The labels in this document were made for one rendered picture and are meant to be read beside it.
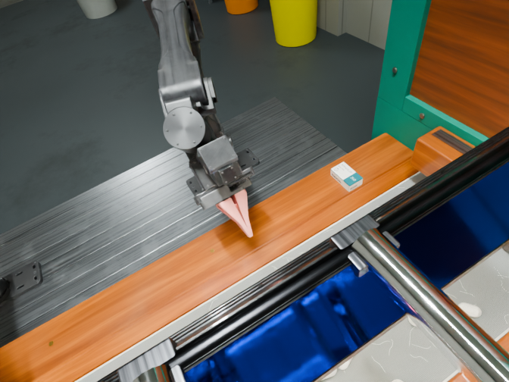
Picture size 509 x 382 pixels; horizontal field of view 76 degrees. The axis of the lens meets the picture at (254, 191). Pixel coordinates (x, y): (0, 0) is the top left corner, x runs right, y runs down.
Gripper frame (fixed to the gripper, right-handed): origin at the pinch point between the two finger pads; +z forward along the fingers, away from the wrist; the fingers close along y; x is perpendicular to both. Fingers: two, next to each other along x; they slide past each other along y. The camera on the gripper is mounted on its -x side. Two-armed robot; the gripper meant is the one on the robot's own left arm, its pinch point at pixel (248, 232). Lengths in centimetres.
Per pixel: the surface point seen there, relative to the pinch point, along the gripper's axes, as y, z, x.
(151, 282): -18.9, 0.5, 11.4
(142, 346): -24.4, 8.9, 7.5
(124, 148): -21, -67, 169
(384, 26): 173, -59, 142
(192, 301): -13.7, 6.8, 8.1
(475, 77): 43.0, -4.6, -10.2
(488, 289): 28.9, 26.7, -7.7
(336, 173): 23.3, -0.1, 9.4
